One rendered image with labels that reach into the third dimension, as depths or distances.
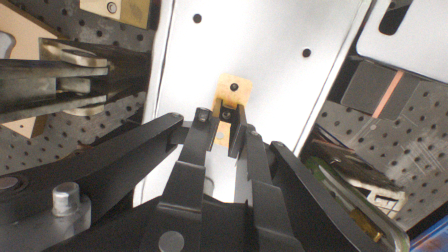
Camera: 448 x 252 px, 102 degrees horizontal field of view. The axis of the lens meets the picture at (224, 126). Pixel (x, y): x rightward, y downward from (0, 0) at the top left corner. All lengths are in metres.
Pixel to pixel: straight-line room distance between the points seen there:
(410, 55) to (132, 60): 0.33
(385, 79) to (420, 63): 0.03
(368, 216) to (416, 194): 0.70
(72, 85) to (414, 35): 0.35
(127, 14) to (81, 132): 0.59
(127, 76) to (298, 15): 0.21
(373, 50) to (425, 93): 0.51
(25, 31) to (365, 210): 0.77
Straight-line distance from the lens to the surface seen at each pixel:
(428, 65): 0.33
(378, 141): 0.74
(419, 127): 0.80
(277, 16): 0.24
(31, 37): 0.71
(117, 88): 0.25
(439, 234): 2.21
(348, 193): 0.26
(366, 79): 0.31
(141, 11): 0.23
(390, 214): 0.33
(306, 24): 0.25
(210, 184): 0.28
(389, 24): 0.35
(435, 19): 0.32
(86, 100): 0.21
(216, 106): 0.17
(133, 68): 0.28
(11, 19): 0.74
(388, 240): 0.24
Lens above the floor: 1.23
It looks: 70 degrees down
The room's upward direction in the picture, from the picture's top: 174 degrees counter-clockwise
